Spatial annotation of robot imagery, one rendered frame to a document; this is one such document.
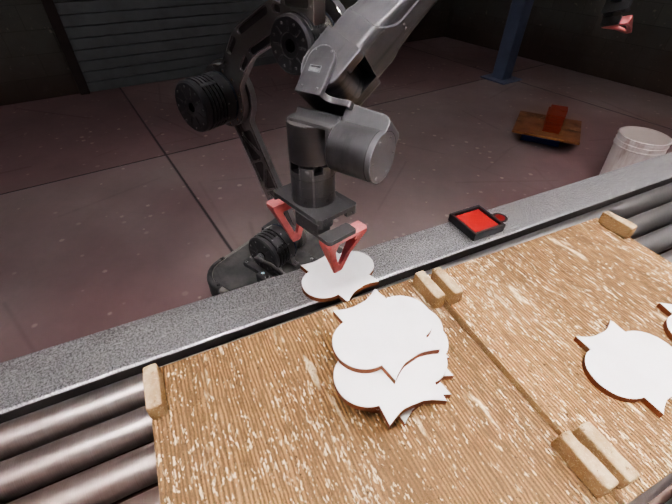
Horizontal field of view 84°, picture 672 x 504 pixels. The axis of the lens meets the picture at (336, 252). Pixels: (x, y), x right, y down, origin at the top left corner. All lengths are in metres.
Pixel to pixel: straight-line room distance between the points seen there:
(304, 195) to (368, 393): 0.24
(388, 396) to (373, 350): 0.05
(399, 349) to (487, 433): 0.13
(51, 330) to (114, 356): 1.50
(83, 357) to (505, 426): 0.55
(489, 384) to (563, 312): 0.19
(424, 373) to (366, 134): 0.27
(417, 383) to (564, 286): 0.34
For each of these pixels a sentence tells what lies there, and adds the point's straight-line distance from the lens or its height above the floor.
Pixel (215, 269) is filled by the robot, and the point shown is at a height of 0.24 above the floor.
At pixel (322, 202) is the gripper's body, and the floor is 1.10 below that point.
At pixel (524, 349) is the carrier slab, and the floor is 0.94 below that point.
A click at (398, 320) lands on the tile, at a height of 0.99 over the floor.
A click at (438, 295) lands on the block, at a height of 0.96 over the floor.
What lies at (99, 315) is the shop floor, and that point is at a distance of 2.06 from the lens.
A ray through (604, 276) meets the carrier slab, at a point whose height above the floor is 0.94.
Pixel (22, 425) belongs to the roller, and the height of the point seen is 0.92.
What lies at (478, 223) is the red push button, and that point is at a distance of 0.78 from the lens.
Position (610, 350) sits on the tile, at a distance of 0.62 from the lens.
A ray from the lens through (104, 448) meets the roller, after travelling 0.55.
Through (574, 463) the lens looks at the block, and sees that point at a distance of 0.50.
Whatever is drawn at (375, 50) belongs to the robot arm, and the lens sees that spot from 0.47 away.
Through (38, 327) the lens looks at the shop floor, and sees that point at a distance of 2.15.
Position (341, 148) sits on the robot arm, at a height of 1.19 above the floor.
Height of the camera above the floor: 1.36
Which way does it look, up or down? 41 degrees down
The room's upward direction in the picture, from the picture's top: 1 degrees clockwise
